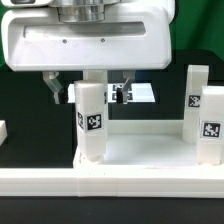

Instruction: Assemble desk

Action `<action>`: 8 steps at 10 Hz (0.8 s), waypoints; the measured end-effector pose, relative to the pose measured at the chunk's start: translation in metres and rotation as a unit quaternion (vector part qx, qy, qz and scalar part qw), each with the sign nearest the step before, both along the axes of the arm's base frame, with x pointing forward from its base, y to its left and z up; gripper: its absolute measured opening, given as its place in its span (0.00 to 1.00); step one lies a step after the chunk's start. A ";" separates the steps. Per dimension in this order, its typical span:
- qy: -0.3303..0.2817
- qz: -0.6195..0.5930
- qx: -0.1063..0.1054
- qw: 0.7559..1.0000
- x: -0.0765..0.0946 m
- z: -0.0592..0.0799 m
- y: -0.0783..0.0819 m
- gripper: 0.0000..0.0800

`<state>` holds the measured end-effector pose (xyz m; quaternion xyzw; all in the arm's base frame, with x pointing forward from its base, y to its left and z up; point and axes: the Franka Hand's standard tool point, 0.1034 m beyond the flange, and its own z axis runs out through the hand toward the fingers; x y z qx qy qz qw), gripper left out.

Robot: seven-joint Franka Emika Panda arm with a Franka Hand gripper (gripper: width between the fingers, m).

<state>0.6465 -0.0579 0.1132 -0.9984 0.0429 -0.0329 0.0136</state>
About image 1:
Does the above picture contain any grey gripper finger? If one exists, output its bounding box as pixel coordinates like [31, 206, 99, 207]
[116, 70, 135, 104]
[42, 71, 68, 104]

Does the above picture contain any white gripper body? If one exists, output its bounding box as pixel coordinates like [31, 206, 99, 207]
[1, 0, 175, 71]

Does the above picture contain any white desk top tray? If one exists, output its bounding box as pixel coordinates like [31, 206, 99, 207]
[72, 119, 224, 170]

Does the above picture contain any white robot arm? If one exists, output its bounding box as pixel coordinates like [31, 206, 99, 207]
[0, 0, 178, 103]

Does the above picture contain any white left fence block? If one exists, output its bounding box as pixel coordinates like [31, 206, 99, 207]
[0, 120, 7, 146]

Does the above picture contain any white front fence bar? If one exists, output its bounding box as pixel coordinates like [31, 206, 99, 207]
[0, 167, 224, 198]

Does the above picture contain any white marker base plate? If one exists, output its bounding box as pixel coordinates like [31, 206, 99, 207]
[66, 83, 156, 104]

